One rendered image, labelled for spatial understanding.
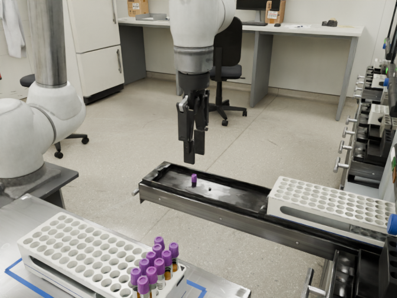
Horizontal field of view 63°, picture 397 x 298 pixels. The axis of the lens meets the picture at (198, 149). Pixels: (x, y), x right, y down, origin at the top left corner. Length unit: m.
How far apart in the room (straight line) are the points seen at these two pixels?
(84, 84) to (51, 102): 2.83
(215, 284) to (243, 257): 1.21
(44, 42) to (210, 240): 1.30
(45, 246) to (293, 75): 3.95
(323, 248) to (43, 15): 0.99
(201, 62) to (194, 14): 0.10
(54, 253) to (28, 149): 0.55
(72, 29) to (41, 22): 2.79
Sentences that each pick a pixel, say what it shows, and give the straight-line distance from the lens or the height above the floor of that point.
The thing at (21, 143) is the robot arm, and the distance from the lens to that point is 1.10.
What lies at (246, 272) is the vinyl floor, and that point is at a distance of 1.75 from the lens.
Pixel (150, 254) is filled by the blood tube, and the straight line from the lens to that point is 0.50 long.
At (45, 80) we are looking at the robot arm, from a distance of 1.19.
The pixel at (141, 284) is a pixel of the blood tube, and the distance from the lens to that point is 0.46.
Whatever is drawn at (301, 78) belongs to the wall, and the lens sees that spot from 4.33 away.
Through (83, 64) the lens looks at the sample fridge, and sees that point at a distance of 3.96.
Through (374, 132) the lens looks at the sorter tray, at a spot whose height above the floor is 0.82.
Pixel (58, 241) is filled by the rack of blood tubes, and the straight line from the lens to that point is 0.64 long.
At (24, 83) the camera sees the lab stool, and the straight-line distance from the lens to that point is 2.89.
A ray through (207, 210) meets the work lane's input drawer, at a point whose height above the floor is 0.79.
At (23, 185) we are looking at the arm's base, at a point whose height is 0.73.
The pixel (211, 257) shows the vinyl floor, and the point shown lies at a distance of 1.80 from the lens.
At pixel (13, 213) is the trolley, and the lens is 0.86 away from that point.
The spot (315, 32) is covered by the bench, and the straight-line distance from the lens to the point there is 3.51.
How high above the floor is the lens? 1.28
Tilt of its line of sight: 27 degrees down
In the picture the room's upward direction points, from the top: straight up
